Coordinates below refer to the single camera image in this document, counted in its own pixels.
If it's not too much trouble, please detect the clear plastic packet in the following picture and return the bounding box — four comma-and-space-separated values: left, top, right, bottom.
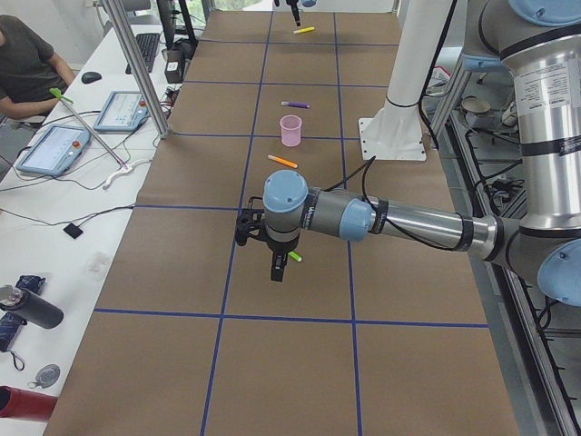
84, 252, 111, 281

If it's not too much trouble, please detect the purple marker pen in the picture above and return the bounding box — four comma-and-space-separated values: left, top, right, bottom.
281, 101, 310, 109

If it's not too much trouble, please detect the orange marker pen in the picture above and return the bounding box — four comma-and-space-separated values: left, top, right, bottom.
267, 154, 299, 169

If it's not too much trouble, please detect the small black square device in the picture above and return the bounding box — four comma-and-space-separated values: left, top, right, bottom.
63, 223, 84, 239

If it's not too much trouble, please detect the pink mesh pen holder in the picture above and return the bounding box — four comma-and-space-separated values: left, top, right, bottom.
280, 114, 302, 147

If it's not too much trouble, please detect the teach pendant tablet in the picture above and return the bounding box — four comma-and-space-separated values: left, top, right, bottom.
94, 91, 149, 133
16, 124, 91, 176

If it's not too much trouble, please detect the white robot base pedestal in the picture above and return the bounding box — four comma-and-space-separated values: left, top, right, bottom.
359, 0, 456, 162

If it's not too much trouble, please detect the blue folded umbrella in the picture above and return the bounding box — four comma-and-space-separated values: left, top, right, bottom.
0, 275, 45, 352

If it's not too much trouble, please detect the reacher grabber stick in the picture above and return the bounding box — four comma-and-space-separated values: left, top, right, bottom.
49, 87, 152, 190

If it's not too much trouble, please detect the black keyboard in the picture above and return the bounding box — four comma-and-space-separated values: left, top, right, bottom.
135, 33, 161, 73

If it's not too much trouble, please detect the near teach pendant tablet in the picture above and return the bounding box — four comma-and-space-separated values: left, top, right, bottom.
16, 124, 91, 176

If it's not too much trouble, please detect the aluminium frame post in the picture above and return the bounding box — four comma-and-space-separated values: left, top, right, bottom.
102, 0, 170, 139

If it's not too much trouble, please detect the green marker pen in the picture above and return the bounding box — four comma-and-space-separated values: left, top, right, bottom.
290, 252, 302, 263

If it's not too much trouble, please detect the red bottle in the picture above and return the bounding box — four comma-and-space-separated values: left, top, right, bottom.
1, 386, 58, 422

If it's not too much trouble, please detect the brown cardboard box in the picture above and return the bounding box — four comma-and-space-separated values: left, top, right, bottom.
164, 50, 184, 84

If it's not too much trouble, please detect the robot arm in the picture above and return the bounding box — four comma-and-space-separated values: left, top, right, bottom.
259, 1, 580, 306

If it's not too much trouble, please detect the black water bottle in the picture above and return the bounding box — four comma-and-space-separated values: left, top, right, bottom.
1, 285, 64, 329

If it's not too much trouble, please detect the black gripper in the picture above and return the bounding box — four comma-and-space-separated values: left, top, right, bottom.
273, 0, 300, 25
266, 233, 300, 282

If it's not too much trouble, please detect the black computer mouse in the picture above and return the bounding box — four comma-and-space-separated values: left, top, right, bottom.
81, 71, 103, 84

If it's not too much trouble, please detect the round silver keychain disc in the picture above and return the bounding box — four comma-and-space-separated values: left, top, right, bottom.
28, 363, 61, 389

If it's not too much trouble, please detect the seated person dark shirt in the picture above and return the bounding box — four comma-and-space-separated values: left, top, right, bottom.
1, 15, 75, 120

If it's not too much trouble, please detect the far teach pendant tablet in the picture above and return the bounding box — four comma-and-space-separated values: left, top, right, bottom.
94, 91, 149, 133

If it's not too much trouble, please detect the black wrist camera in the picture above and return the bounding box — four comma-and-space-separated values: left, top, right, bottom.
234, 195, 266, 246

